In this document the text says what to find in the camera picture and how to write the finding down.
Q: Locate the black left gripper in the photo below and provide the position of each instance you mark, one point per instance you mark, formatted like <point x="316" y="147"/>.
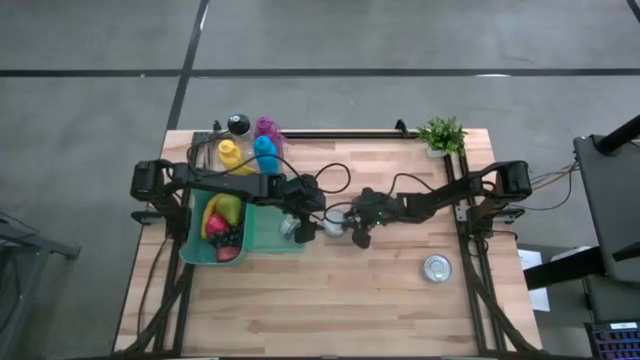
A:
<point x="300" y="195"/>

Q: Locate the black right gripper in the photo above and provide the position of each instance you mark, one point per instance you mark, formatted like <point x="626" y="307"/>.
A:
<point x="375" y="207"/>

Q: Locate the labelled tuna can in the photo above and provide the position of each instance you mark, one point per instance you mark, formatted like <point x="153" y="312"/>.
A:
<point x="288" y="228"/>

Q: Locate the silver can with green label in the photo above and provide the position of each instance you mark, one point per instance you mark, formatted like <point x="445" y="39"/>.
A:
<point x="335" y="225"/>

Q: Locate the dark purple grape bunch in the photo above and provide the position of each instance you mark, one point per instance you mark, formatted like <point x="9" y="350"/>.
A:
<point x="230" y="238"/>

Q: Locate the green pear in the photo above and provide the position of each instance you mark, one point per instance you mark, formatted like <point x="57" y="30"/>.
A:
<point x="231" y="210"/>

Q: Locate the silver food can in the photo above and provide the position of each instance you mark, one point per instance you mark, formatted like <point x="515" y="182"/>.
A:
<point x="436" y="268"/>

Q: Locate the blue plastic water bottle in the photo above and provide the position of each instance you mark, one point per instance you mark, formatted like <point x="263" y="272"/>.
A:
<point x="265" y="152"/>

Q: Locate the red round fruit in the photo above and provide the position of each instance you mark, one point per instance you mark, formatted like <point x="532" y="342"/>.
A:
<point x="217" y="225"/>

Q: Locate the yellow banana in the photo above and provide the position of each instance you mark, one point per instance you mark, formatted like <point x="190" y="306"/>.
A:
<point x="207" y="210"/>

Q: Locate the yellow plastic water bottle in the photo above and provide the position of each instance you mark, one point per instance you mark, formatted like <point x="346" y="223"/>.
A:
<point x="231" y="156"/>

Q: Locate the pink plastic water bottle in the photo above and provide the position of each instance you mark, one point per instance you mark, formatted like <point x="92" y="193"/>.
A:
<point x="266" y="129"/>

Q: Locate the clear bottle with black cap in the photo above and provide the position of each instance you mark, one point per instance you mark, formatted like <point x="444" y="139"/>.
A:
<point x="239" y="124"/>

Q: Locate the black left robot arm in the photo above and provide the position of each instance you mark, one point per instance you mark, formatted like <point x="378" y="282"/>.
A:
<point x="220" y="182"/>

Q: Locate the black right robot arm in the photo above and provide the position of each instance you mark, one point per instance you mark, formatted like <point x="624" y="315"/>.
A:
<point x="460" y="192"/>

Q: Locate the translucent teal plastic tray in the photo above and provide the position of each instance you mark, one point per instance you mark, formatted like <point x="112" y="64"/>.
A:
<point x="267" y="235"/>

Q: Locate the teal plastic bin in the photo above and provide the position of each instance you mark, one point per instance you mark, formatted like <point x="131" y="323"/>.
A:
<point x="192" y="252"/>

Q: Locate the small green potted plant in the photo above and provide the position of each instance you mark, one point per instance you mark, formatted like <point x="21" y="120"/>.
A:
<point x="442" y="135"/>

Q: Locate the white paper sheet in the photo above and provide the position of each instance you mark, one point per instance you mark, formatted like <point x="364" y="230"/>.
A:
<point x="532" y="280"/>

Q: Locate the black equipment cart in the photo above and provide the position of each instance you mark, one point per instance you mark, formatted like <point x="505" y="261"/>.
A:
<point x="610" y="200"/>

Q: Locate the purple lit keyboard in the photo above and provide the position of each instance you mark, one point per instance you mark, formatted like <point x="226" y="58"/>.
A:
<point x="615" y="342"/>

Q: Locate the dark metal stand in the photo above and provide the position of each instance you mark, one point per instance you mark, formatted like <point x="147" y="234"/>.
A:
<point x="30" y="250"/>

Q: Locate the black aluminium table frame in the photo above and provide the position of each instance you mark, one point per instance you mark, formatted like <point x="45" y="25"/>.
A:
<point x="350" y="134"/>

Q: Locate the black frame clamp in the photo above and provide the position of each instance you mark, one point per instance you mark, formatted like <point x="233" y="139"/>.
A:
<point x="217" y="126"/>
<point x="402" y="127"/>

